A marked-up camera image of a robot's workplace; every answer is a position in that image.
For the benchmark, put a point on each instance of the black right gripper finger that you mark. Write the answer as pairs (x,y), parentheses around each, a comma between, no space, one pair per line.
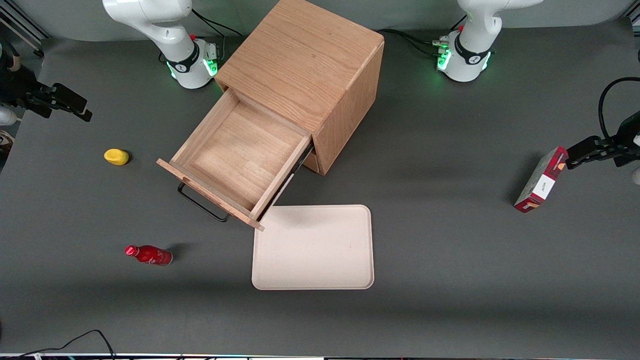
(85,115)
(67,96)

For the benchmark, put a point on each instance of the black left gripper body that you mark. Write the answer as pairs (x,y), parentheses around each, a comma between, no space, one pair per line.
(628,136)

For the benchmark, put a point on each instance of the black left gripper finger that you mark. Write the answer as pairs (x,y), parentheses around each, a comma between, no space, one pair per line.
(595,159)
(590,147)

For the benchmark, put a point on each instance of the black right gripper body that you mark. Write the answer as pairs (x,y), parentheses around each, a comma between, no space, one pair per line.
(20,89)

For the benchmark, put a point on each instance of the wooden drawer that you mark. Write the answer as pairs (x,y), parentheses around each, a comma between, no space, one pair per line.
(240,150)

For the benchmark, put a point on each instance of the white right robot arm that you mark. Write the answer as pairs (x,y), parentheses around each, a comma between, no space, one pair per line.
(165,30)

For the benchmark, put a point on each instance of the wooden drawer cabinet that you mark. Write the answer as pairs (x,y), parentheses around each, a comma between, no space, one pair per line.
(305,60)

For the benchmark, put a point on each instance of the yellow lemon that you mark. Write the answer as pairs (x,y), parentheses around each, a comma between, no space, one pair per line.
(116,157)

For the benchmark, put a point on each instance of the red and white carton box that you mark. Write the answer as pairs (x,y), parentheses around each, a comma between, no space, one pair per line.
(542,182)

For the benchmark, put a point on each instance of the red bottle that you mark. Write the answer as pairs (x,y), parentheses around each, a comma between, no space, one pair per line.
(152,255)

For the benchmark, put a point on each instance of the beige rectangular tray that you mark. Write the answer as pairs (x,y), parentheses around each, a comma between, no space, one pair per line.
(315,250)

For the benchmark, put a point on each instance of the aluminium frame rail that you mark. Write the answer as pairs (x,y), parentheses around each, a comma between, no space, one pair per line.
(22,27)

